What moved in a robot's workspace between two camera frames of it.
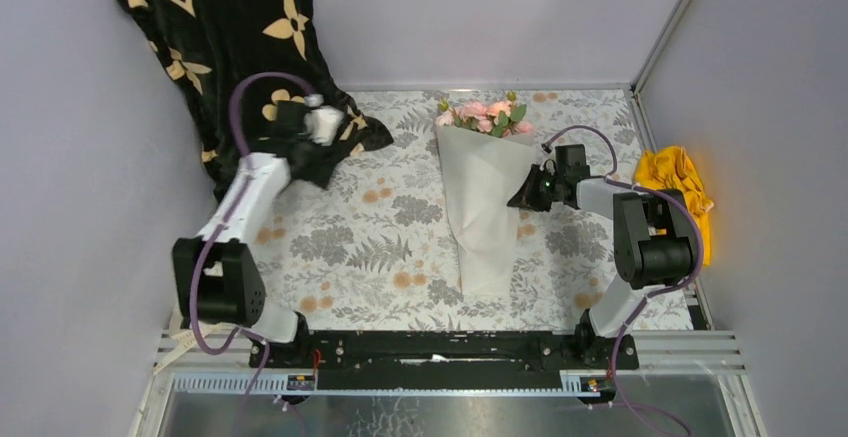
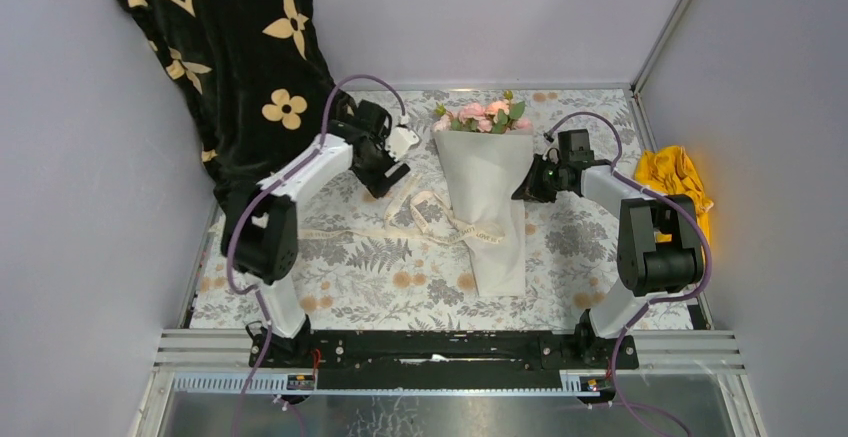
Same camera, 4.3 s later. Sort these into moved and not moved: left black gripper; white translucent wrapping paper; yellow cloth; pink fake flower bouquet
Moved: left black gripper
Not moved: yellow cloth; pink fake flower bouquet; white translucent wrapping paper
